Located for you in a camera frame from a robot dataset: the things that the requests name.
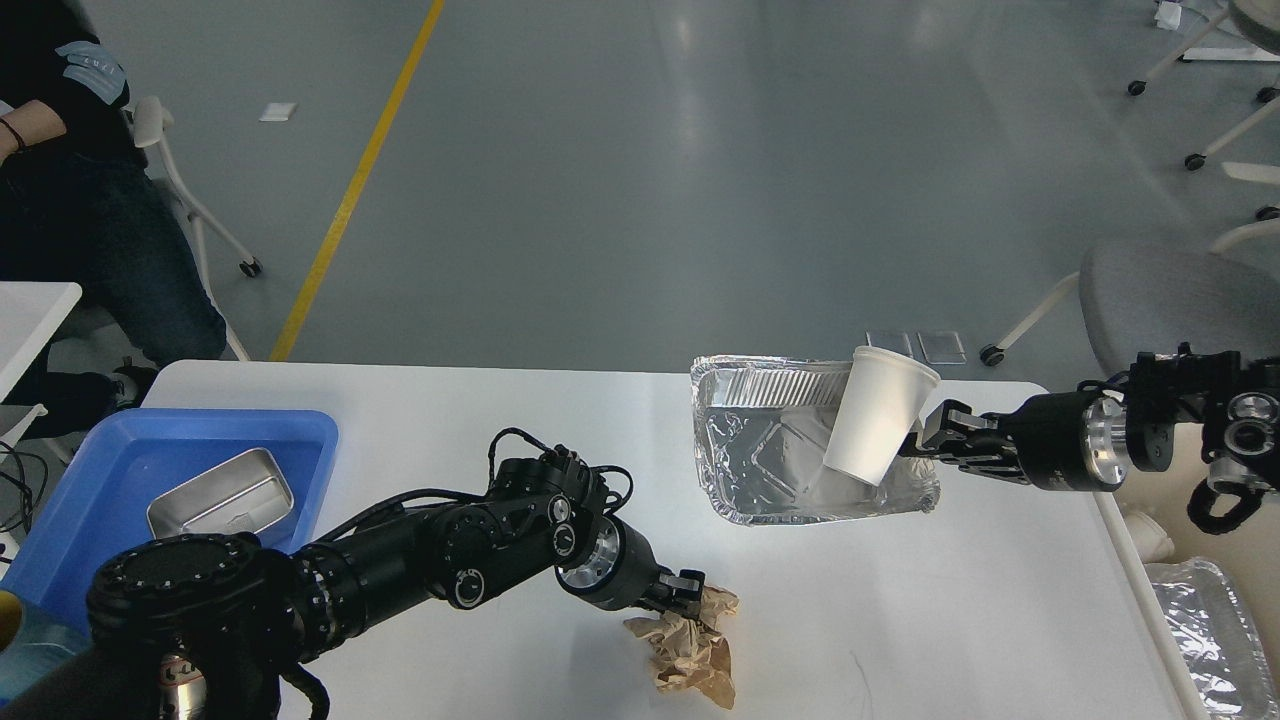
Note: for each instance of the white side table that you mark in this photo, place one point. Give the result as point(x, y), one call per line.
point(31, 312)

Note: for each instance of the clear floor plate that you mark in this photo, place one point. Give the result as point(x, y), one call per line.
point(898, 342)
point(942, 348)

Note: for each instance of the grey office chair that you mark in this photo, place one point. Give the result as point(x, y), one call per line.
point(1141, 296)

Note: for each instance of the square stainless steel tray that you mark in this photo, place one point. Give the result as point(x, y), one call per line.
point(247, 493)

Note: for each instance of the crumpled foil in bin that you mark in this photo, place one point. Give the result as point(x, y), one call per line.
point(1217, 637)

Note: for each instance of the white paper cup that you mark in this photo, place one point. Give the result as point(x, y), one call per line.
point(882, 399)

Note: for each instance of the seated person in black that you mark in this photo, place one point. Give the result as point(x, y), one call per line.
point(77, 206)

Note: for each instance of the white plastic bin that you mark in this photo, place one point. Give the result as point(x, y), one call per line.
point(1249, 556)

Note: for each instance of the clear floor plate right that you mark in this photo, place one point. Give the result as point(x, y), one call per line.
point(942, 348)

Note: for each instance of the teal ceramic mug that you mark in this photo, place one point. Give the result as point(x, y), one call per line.
point(33, 643)

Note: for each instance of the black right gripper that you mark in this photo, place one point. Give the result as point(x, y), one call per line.
point(1061, 442)

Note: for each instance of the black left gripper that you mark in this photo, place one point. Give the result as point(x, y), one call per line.
point(620, 572)

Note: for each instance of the clear floor plate left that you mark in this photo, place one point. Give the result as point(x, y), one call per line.
point(898, 342)

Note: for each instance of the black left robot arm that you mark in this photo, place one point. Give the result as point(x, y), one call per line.
point(213, 624)

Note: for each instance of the aluminium foil container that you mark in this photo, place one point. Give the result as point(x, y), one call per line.
point(761, 429)

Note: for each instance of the brown paper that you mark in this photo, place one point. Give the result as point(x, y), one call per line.
point(691, 654)

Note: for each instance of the blue plastic tray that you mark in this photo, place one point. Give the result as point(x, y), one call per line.
point(125, 462)

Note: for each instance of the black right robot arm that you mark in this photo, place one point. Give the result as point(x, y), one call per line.
point(1233, 401)

